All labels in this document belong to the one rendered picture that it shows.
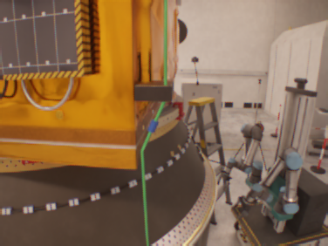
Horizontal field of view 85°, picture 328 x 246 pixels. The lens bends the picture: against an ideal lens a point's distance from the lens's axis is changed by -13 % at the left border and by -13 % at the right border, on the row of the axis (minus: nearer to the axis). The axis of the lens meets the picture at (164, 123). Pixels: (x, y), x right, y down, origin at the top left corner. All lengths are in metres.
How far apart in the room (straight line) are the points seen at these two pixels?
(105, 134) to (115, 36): 0.19
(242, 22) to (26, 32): 8.86
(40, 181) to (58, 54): 0.56
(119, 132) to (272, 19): 9.31
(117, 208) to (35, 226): 0.31
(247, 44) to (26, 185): 8.79
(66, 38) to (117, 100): 0.14
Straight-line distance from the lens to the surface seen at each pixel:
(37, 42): 0.40
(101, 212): 0.85
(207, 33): 8.73
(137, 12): 0.40
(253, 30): 9.19
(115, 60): 0.38
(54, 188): 0.83
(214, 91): 4.69
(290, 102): 2.12
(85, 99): 0.40
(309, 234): 2.64
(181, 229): 1.05
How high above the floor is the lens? 1.97
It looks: 17 degrees down
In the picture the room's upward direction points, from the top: straight up
